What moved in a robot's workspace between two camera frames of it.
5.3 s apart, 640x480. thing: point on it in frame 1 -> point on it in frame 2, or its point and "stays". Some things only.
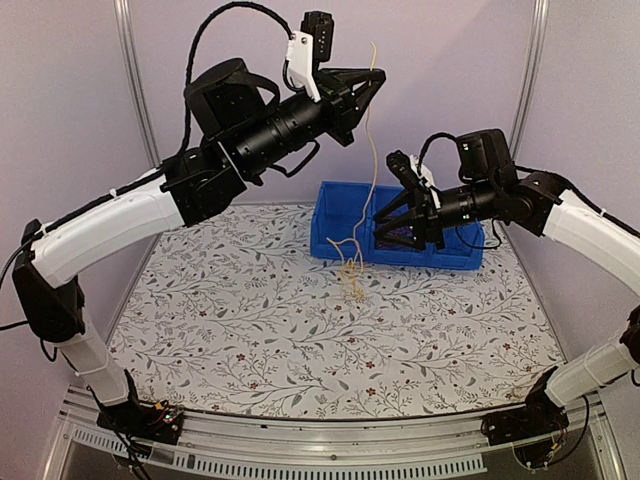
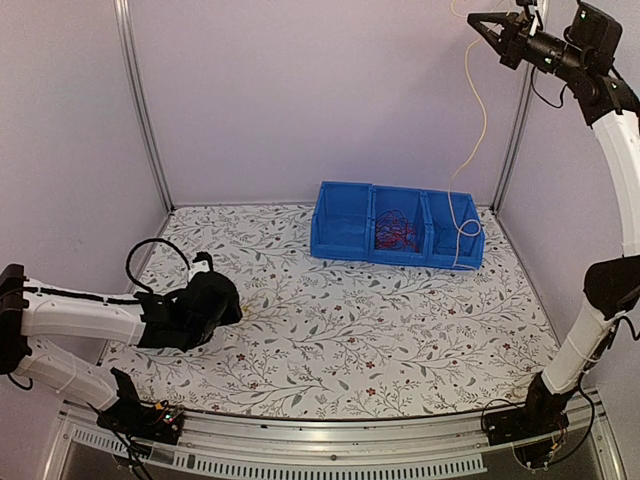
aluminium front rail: x=323 y=447 stays
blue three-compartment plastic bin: x=344 y=230 stays
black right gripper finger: x=408 y=203 -> x=505 y=19
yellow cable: x=350 y=251 -> x=463 y=170
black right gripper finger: x=406 y=233 -> x=496 y=41
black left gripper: x=347 y=107 -> x=233 y=312
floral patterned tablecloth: x=229 y=312 stays
